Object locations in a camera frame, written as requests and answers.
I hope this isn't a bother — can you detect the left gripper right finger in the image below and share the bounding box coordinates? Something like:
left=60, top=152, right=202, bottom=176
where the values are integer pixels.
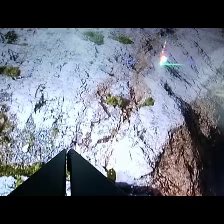
left=67, top=148, right=127, bottom=197

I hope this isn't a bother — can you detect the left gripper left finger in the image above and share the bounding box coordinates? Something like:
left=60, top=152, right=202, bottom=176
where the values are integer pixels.
left=9, top=148, right=67, bottom=197

